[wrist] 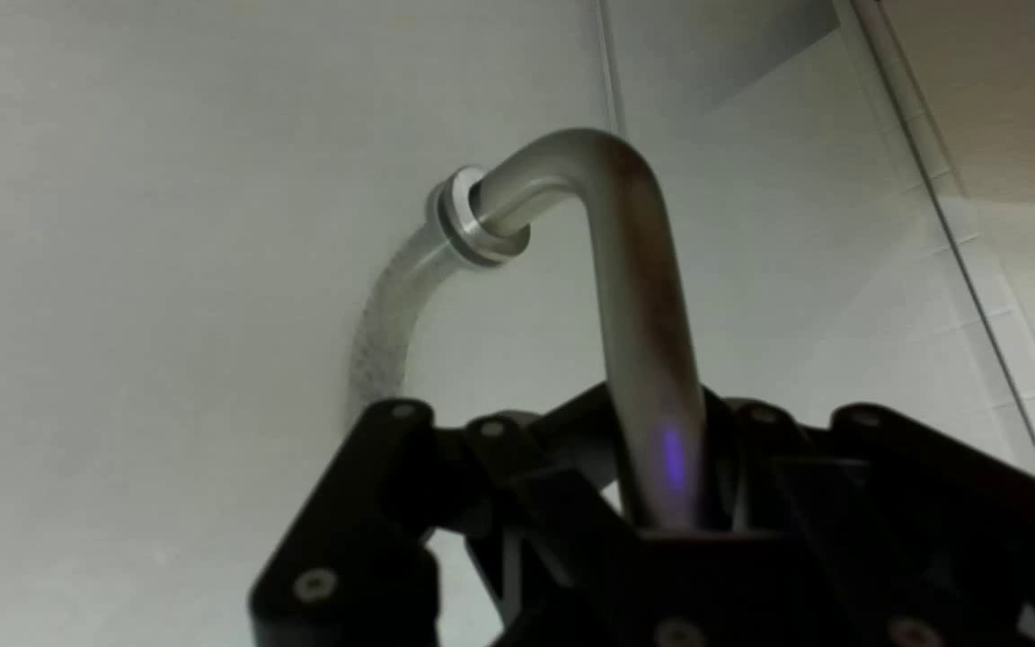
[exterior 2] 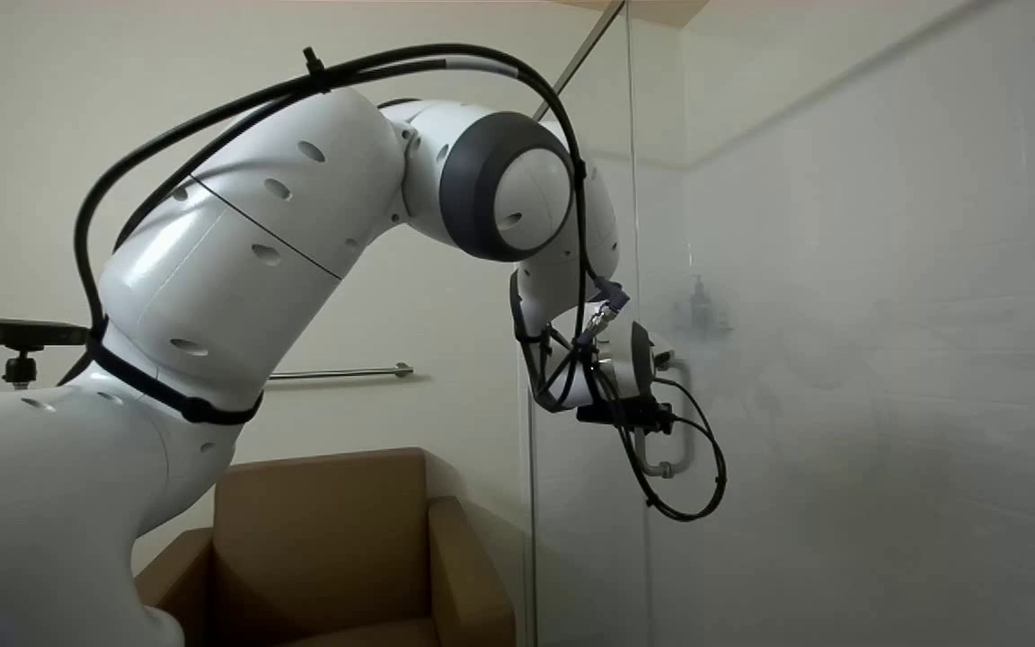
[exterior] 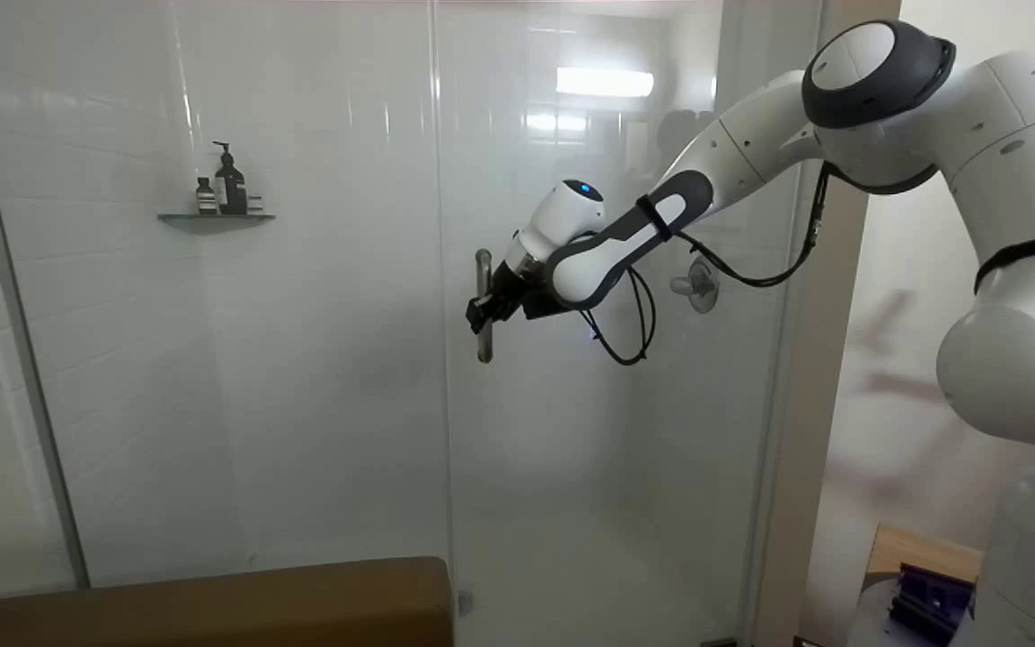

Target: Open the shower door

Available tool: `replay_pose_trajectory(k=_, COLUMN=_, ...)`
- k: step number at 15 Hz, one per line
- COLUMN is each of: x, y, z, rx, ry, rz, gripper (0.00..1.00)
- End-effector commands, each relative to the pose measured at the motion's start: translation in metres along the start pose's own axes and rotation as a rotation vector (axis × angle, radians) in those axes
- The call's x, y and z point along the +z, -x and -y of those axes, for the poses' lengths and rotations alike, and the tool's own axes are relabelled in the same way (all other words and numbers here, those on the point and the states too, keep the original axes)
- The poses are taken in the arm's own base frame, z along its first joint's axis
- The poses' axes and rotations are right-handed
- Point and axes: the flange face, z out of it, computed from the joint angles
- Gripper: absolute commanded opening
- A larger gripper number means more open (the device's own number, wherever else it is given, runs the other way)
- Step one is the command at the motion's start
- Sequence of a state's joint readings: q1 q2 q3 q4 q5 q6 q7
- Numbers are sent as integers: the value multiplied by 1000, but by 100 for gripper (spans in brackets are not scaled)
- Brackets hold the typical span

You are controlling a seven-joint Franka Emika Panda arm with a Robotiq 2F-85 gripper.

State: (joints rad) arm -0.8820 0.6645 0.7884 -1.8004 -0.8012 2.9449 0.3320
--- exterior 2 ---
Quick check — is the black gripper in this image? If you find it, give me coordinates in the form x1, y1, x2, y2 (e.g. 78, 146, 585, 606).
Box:
611, 317, 682, 404

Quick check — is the glass shower door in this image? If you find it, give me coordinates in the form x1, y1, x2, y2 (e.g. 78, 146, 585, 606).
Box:
625, 0, 1035, 647

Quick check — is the metal shower support rod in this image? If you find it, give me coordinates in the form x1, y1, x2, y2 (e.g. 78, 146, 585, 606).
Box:
531, 0, 632, 127

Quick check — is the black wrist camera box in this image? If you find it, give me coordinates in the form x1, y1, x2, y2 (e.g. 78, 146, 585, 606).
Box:
574, 400, 679, 437

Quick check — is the chrome wall towel bar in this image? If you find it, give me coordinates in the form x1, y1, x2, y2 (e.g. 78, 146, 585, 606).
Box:
261, 358, 420, 391

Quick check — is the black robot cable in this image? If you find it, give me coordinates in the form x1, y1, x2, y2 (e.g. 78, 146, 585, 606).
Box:
69, 43, 733, 524

